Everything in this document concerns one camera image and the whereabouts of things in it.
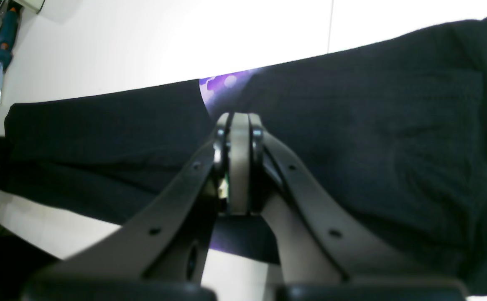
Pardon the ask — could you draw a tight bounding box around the black T-shirt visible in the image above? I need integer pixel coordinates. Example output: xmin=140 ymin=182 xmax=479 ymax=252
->
xmin=0 ymin=18 xmax=487 ymax=296

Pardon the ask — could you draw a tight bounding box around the blue glue gun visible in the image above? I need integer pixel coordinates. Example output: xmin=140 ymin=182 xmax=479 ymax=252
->
xmin=0 ymin=5 xmax=20 ymax=104

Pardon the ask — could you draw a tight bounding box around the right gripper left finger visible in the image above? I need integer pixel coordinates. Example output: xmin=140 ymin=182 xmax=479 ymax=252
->
xmin=21 ymin=114 xmax=236 ymax=301

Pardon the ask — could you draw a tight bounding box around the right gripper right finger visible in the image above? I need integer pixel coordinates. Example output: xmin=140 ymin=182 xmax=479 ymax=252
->
xmin=239 ymin=114 xmax=466 ymax=301

